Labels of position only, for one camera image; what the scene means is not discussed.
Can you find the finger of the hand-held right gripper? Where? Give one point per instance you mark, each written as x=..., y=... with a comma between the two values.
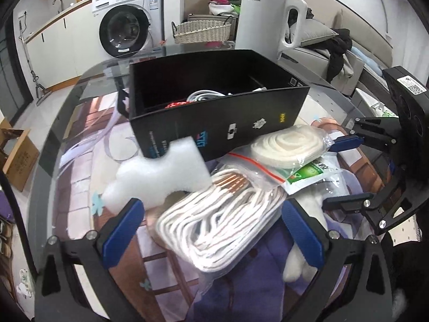
x=345, y=142
x=348, y=203

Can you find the red item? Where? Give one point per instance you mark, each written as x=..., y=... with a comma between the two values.
x=176, y=104

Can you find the grey pillow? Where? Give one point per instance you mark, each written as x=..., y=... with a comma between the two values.
x=316, y=33

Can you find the kitchen faucet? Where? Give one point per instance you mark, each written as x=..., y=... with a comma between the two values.
x=59, y=3

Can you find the white counter cabinet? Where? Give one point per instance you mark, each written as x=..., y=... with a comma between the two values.
x=67, y=47

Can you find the brown cardboard box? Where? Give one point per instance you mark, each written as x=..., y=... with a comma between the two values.
x=20, y=156

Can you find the flat mop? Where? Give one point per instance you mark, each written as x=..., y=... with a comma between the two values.
x=32, y=70

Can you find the white foam piece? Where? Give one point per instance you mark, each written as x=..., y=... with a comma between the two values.
x=161, y=177

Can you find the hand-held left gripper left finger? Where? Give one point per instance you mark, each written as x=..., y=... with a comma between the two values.
x=122, y=234

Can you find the black jacket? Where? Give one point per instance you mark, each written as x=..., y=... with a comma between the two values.
x=338, y=53

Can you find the white fluffy cloth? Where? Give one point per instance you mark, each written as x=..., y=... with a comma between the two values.
x=301, y=261

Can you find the grey sofa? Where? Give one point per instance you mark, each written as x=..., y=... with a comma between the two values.
x=311, y=63

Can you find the black cardboard storage box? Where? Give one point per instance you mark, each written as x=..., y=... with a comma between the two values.
x=234, y=120

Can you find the light blue blanket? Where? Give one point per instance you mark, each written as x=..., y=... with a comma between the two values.
x=367, y=60

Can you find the dark glass door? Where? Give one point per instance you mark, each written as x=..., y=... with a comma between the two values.
x=11, y=73

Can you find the white electric kettle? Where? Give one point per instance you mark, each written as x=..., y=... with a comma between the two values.
x=261, y=20

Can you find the green and white packet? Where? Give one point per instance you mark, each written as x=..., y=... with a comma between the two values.
x=308, y=174

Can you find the wicker basket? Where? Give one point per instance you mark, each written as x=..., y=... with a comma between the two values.
x=201, y=32

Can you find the white washing machine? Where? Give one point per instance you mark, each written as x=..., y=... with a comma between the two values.
x=124, y=30

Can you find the printed table mat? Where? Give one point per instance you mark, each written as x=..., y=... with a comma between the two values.
x=157, y=275

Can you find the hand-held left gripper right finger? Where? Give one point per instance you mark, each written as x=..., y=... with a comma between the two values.
x=303, y=234

